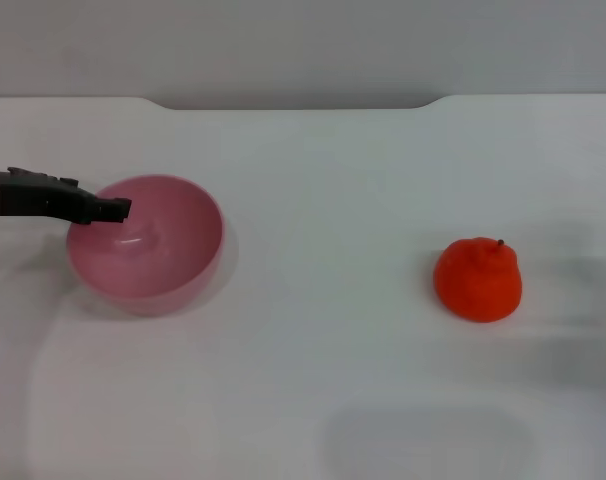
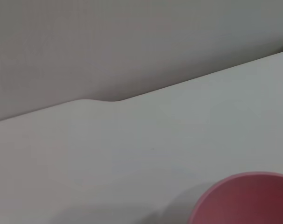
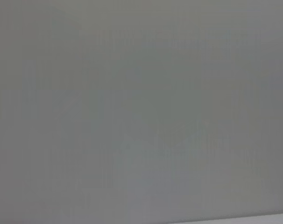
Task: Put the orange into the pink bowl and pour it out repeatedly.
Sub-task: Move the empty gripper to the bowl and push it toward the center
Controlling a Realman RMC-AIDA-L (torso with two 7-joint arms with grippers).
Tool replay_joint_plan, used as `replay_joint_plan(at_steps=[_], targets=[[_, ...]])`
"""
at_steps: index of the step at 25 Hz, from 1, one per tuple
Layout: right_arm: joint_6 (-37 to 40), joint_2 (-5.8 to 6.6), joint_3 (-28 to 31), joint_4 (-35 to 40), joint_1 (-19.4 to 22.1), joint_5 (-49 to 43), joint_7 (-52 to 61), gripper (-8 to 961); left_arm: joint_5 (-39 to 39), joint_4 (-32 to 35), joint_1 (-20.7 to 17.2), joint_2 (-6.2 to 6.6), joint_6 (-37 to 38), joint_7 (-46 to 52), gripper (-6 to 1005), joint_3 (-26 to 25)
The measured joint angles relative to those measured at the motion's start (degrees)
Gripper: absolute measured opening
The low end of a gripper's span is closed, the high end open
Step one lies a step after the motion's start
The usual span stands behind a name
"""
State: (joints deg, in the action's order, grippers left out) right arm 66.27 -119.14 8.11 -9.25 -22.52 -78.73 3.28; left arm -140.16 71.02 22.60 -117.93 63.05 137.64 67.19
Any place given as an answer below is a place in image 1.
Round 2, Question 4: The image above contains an orange toy fruit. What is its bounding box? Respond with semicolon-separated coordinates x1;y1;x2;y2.
432;236;524;324

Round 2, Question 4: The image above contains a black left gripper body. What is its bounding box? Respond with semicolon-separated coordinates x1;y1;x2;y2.
0;166;87;225

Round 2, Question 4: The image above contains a pink plastic bowl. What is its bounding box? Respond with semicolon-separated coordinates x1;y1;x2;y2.
65;173;226;317

